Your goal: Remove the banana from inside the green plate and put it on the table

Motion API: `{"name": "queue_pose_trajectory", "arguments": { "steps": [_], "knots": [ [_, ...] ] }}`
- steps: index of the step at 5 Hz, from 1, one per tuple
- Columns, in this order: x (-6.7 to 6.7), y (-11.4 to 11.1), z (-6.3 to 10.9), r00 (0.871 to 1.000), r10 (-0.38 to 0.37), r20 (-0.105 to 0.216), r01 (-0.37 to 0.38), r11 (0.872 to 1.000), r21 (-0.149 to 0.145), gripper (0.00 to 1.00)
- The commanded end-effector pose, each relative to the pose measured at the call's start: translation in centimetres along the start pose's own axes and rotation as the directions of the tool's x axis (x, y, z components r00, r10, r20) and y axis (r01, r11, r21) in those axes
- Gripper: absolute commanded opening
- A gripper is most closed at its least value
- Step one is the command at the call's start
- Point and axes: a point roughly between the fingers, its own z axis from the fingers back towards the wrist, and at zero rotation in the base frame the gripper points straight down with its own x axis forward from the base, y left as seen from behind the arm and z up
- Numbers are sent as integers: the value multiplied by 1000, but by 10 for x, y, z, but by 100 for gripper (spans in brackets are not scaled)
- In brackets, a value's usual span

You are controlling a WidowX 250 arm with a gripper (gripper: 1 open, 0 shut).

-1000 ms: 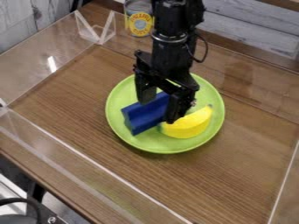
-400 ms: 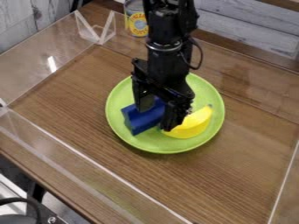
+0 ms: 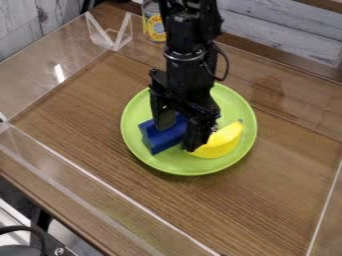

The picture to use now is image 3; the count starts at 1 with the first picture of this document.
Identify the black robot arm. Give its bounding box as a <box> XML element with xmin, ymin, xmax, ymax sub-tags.
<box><xmin>150</xmin><ymin>0</ymin><xmax>228</xmax><ymax>152</ymax></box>

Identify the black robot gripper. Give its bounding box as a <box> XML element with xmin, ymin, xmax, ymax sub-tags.
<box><xmin>150</xmin><ymin>53</ymin><xmax>221</xmax><ymax>152</ymax></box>

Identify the clear acrylic tray wall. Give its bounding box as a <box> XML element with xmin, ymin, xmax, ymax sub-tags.
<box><xmin>0</xmin><ymin>113</ymin><xmax>220</xmax><ymax>256</ymax></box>

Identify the black cable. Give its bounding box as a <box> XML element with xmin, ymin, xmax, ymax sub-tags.
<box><xmin>0</xmin><ymin>225</ymin><xmax>49</xmax><ymax>256</ymax></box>

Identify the clear acrylic corner bracket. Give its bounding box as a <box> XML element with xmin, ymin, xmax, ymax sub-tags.
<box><xmin>86</xmin><ymin>12</ymin><xmax>133</xmax><ymax>52</ymax></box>

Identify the black metal table bracket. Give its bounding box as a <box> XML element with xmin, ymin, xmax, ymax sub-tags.
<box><xmin>32</xmin><ymin>208</ymin><xmax>78</xmax><ymax>256</ymax></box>

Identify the yellow toy banana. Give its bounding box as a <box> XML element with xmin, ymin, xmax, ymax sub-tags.
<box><xmin>191</xmin><ymin>120</ymin><xmax>245</xmax><ymax>159</ymax></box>

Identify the blue foam block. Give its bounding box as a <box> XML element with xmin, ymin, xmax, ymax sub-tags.
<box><xmin>138</xmin><ymin>114</ymin><xmax>187</xmax><ymax>155</ymax></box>

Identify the green round plate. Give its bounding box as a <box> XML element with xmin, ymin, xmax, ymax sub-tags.
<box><xmin>121</xmin><ymin>83</ymin><xmax>258</xmax><ymax>176</ymax></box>

